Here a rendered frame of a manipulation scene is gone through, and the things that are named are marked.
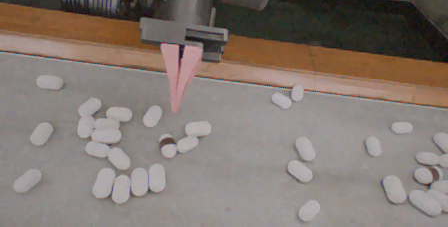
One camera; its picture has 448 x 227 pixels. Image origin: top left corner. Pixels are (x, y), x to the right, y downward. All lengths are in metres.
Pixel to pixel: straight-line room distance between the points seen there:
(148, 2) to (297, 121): 0.64
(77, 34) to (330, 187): 0.48
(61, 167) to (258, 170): 0.25
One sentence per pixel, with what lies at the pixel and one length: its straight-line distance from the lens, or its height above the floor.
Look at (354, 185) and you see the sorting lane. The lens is 0.49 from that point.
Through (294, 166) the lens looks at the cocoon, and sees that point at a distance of 0.45.
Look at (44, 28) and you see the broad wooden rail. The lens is 0.65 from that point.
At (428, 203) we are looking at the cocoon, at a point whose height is 0.76.
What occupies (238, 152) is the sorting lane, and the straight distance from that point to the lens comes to 0.46.
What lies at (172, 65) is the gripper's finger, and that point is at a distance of 0.37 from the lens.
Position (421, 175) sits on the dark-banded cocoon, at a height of 0.76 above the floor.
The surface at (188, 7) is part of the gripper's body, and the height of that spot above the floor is 0.92.
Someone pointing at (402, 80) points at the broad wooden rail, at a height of 0.76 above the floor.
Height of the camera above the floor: 1.10
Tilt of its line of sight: 43 degrees down
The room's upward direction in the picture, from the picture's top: 10 degrees clockwise
